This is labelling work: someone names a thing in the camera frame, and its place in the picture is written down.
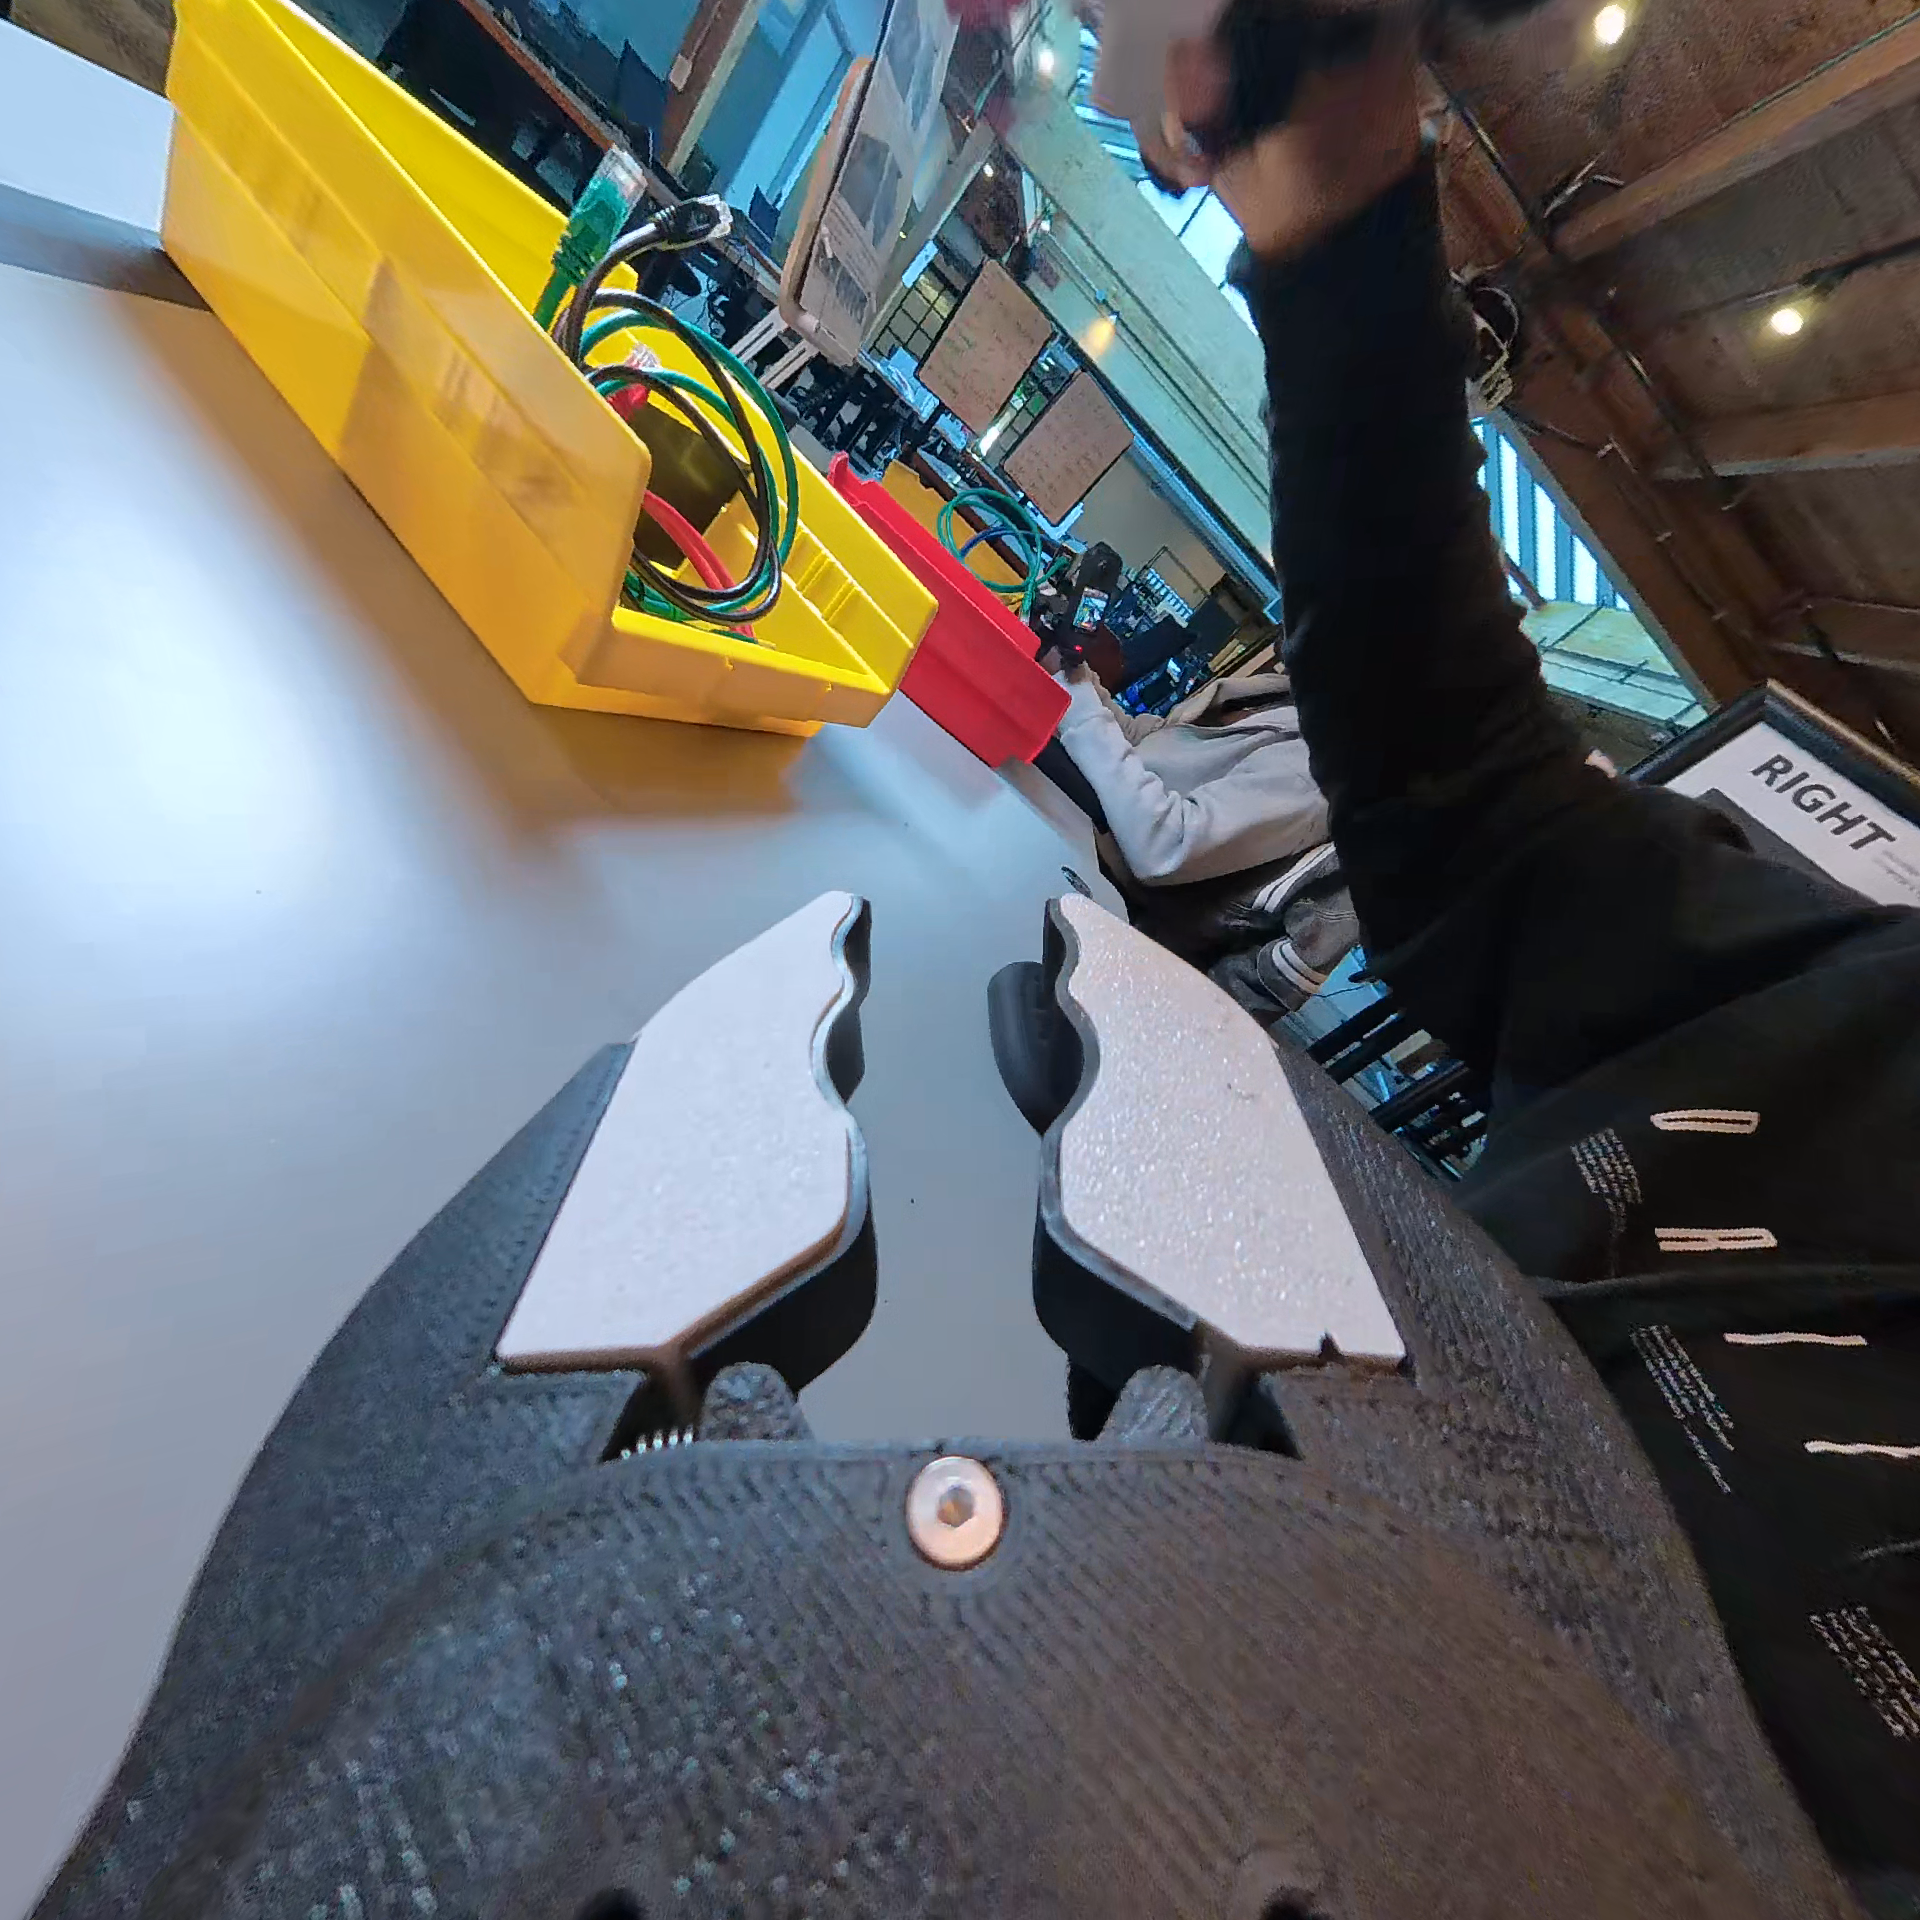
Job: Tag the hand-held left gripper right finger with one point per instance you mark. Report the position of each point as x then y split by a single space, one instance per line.
1214 1171

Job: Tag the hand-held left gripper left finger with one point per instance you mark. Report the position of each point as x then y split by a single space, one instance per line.
722 1142

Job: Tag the red plastic bin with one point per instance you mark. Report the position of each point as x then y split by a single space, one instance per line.
978 676

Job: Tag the yellow plastic bin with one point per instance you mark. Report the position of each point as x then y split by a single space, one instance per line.
378 301

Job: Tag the person's right forearm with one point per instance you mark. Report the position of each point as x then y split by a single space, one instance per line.
1382 525

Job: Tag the person's right hand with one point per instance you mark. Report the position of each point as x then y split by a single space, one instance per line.
1322 167

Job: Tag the printed instruction sheet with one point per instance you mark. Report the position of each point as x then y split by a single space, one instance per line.
878 150

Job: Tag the black bin divider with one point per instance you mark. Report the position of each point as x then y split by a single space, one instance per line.
683 458

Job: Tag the black framed sign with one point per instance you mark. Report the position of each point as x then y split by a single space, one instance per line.
1823 818

